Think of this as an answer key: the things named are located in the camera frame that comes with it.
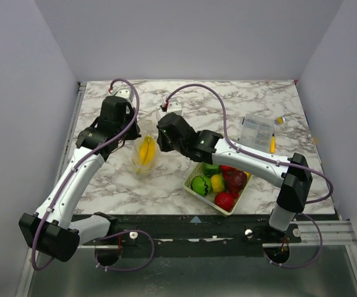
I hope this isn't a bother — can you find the yellow banana bunch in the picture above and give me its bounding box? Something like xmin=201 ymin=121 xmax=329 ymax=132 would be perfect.
xmin=133 ymin=134 xmax=157 ymax=174

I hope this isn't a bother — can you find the clear zip top bag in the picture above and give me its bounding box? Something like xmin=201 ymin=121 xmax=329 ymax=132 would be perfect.
xmin=132 ymin=117 xmax=160 ymax=178

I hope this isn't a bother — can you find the green bell pepper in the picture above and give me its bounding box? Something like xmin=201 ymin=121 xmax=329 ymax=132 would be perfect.
xmin=202 ymin=163 xmax=220 ymax=178

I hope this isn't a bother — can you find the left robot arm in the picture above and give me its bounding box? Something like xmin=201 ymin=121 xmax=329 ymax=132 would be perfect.
xmin=19 ymin=94 xmax=140 ymax=262

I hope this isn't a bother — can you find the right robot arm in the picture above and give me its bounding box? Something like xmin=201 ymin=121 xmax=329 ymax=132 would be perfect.
xmin=157 ymin=113 xmax=312 ymax=243

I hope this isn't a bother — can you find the pale green plastic basket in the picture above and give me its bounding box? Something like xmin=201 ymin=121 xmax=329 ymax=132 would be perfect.
xmin=183 ymin=163 xmax=252 ymax=216

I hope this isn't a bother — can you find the green watermelon toy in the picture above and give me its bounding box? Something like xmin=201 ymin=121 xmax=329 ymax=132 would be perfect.
xmin=191 ymin=174 xmax=212 ymax=197

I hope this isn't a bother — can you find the red bell pepper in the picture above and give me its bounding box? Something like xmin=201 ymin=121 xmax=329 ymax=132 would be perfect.
xmin=220 ymin=165 xmax=236 ymax=173

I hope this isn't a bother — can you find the yellow green mango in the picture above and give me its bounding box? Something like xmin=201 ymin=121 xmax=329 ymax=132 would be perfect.
xmin=210 ymin=174 xmax=225 ymax=193

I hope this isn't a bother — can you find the dark red mango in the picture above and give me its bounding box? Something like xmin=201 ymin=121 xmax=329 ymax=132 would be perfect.
xmin=226 ymin=170 xmax=247 ymax=192

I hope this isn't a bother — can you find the red apple toy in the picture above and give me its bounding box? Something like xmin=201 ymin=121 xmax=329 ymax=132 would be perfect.
xmin=214 ymin=192 xmax=235 ymax=212

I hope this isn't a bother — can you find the red chili pepper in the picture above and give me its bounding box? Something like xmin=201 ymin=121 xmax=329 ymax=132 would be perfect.
xmin=230 ymin=191 xmax=239 ymax=199

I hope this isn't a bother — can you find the small yellow silver clip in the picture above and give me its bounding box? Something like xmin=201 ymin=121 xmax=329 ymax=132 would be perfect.
xmin=275 ymin=116 xmax=286 ymax=125

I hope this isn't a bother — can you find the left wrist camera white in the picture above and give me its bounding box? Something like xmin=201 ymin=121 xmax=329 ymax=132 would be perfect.
xmin=114 ymin=88 xmax=134 ymax=104

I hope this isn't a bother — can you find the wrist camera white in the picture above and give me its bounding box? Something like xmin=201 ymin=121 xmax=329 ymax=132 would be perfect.
xmin=160 ymin=99 xmax=183 ymax=116
xmin=114 ymin=88 xmax=134 ymax=104

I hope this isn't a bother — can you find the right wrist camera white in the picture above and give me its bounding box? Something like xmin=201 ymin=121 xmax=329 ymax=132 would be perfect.
xmin=160 ymin=99 xmax=183 ymax=116

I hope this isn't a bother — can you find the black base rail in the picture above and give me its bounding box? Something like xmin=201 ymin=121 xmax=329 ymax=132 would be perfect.
xmin=82 ymin=215 xmax=301 ymax=258

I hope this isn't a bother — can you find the yellow handled cutter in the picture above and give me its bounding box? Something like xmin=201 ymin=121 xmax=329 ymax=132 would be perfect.
xmin=270 ymin=134 xmax=275 ymax=154

